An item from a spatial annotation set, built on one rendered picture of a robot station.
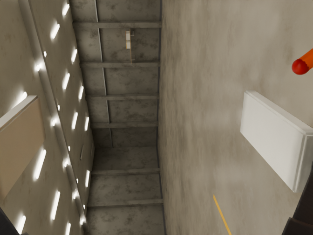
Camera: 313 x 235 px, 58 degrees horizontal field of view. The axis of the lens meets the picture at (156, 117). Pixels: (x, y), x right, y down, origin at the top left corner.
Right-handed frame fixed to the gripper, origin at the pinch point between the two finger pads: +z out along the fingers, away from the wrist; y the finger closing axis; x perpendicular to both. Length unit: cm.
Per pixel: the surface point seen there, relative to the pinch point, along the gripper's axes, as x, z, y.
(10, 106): -237, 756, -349
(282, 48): -31, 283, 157
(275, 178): -175, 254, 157
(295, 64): -0.8, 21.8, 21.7
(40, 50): -114, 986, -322
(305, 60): -0.2, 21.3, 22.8
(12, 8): 16, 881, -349
